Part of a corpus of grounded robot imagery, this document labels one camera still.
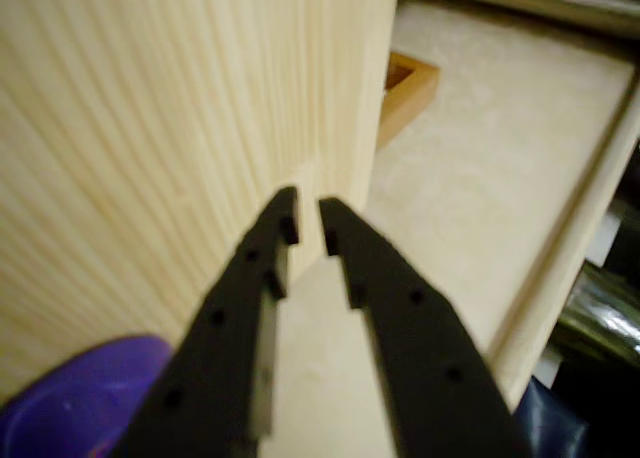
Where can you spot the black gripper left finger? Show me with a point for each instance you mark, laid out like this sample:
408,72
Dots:
215,353

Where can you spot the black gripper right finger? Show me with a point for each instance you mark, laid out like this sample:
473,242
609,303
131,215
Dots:
425,378

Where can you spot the purple plastic bowl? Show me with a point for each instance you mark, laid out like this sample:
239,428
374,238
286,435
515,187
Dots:
75,403

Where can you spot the dark blue object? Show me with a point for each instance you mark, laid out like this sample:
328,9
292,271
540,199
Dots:
550,428

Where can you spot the grey metal tube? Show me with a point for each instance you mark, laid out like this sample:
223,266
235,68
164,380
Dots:
550,5

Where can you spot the brown wooden frame piece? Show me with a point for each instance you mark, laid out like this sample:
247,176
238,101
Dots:
415,93

